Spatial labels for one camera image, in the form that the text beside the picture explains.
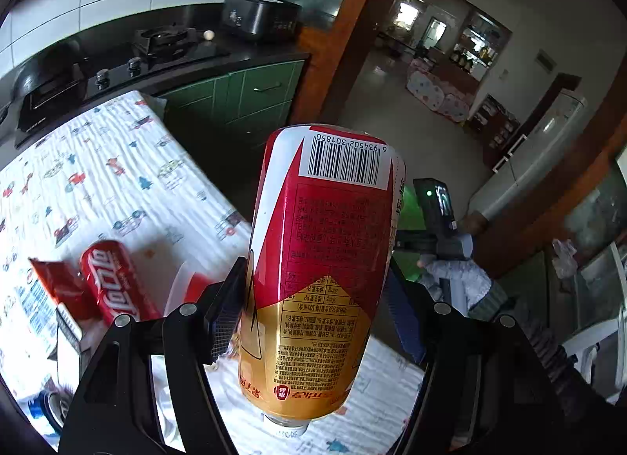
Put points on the white plastic chair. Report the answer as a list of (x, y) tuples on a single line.
[(588, 337)]

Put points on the white egg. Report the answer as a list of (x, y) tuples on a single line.
[(209, 35)]

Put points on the polka-dot play tent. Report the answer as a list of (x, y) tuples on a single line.
[(436, 92)]

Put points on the person's right hand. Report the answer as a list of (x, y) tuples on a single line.
[(455, 281)]

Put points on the wall display shelves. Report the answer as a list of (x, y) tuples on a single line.
[(480, 48)]

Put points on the dark wooden shelf cabinet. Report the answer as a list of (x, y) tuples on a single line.
[(494, 127)]

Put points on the black gas stove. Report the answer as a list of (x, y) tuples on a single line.
[(161, 43)]

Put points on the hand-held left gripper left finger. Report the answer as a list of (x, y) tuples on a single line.
[(225, 308)]

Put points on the small black and white box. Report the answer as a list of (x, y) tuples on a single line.
[(68, 327)]

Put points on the brown wooden partition frame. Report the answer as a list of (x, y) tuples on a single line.
[(563, 210)]

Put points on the printed tablecloth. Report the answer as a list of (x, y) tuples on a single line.
[(98, 166)]

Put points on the white refrigerator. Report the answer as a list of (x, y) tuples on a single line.
[(539, 146)]

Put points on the red snack packet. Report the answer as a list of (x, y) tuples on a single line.
[(59, 283)]

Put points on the red and gold drink bottle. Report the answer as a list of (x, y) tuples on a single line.
[(333, 249)]

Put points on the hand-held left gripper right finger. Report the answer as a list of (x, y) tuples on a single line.
[(406, 322)]

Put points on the green kitchen cabinets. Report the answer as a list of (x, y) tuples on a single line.
[(254, 92)]

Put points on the blue round container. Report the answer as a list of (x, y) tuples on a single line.
[(44, 406)]

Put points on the wooden door frame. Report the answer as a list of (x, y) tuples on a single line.
[(333, 43)]

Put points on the white plastic bag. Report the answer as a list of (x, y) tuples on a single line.
[(563, 259)]

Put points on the red cola can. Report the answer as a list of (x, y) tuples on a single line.
[(112, 283)]

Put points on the white and red cup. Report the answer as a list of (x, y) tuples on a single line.
[(188, 283)]

